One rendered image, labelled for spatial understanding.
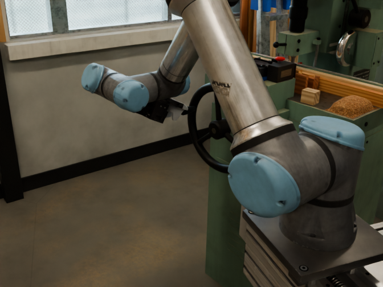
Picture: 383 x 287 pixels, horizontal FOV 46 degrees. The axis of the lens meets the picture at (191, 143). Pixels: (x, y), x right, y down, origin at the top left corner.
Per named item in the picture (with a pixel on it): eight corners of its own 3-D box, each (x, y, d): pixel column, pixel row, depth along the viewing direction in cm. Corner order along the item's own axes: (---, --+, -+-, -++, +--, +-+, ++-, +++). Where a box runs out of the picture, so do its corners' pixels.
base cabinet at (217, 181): (203, 273, 198) (208, 124, 169) (284, 224, 233) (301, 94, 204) (284, 335, 168) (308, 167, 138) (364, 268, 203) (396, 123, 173)
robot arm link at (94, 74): (90, 94, 111) (74, 85, 117) (124, 106, 119) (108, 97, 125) (102, 65, 111) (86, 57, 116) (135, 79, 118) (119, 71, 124)
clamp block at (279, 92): (230, 102, 144) (232, 74, 140) (258, 94, 152) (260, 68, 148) (266, 115, 134) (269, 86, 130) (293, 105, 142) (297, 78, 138)
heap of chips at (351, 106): (324, 110, 130) (326, 97, 128) (350, 100, 138) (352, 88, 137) (352, 118, 124) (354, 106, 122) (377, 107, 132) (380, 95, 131)
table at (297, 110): (184, 93, 160) (184, 77, 158) (242, 78, 179) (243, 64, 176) (331, 150, 119) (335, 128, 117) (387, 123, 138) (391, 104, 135)
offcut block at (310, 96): (300, 102, 136) (301, 89, 134) (305, 99, 138) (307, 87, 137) (313, 105, 133) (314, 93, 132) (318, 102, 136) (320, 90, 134)
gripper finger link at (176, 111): (180, 122, 140) (159, 115, 134) (188, 105, 140) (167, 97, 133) (187, 126, 138) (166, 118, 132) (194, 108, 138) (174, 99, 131)
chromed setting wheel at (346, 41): (331, 68, 150) (337, 31, 145) (351, 62, 158) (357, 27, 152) (339, 70, 148) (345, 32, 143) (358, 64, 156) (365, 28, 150)
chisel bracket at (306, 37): (275, 57, 152) (278, 32, 148) (300, 51, 160) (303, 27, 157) (293, 61, 147) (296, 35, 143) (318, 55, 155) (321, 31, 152)
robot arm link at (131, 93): (162, 78, 110) (138, 67, 117) (122, 86, 103) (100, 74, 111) (162, 108, 113) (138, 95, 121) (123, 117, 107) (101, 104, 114)
